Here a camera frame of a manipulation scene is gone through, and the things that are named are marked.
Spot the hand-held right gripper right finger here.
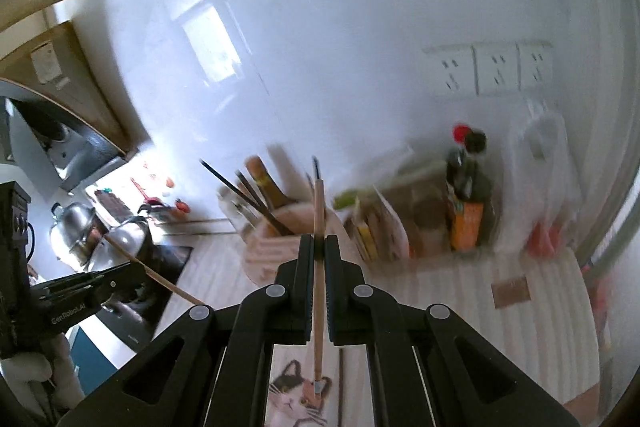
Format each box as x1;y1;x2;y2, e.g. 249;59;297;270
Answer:
325;235;582;427

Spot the white plastic bag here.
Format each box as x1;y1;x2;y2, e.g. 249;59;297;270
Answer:
505;99;583;258

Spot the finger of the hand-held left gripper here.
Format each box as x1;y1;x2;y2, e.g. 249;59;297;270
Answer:
31;263;147;308

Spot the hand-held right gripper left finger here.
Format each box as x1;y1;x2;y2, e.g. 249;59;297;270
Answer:
57;235;318;427

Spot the striped placemat with cat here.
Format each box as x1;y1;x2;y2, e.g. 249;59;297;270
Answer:
200;237;601;427

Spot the white utensil holder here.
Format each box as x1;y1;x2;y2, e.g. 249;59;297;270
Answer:
242;199;351;289

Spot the teal cabinet front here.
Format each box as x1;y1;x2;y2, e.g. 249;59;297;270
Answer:
67;326;132;394

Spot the light wooden chopstick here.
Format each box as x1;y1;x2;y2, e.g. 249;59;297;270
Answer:
104;234;207;307

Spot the steel pot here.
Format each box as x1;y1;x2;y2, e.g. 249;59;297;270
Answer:
102;216;154;279
50;202;99;266

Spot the thin dark chopstick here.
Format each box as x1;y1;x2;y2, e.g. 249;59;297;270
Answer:
234;171;273;220

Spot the dark sauce bottle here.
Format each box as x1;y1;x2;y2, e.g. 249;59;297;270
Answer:
445;131;497;253

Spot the person's left hand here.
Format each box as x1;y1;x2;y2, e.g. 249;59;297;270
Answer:
0;334;85;427

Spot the red kitchen utensil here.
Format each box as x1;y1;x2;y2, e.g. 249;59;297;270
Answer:
130;177;152;204

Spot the wooden wall cabinet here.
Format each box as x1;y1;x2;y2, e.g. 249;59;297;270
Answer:
0;21;151;158

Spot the grey pipe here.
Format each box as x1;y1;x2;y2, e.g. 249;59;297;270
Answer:
582;187;640;278

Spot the white wall socket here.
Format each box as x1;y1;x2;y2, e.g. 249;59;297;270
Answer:
475;44;521;96
518;42;554;90
422;47;476;96

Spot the grey range hood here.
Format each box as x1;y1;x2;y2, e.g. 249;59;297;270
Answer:
0;79;132;196

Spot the dark brown chopstick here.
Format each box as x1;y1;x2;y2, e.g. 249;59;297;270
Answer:
244;157;291;210
338;349;346;427

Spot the light chopstick with metal ring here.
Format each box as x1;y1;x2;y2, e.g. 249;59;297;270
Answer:
311;178;326;397

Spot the black stove top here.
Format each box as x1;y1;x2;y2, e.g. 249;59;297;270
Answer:
95;246;194;349

